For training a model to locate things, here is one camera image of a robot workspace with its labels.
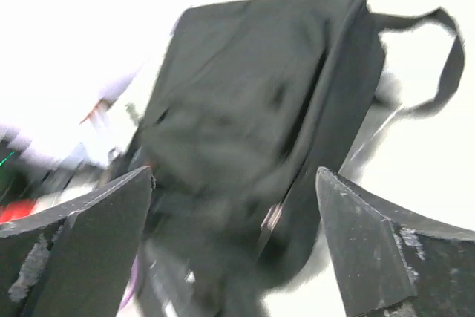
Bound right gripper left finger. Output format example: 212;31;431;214
1;167;152;317

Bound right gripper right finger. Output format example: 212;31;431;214
316;167;474;317

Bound black backpack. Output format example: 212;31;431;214
111;0;459;316

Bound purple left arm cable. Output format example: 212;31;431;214
117;253;144;313

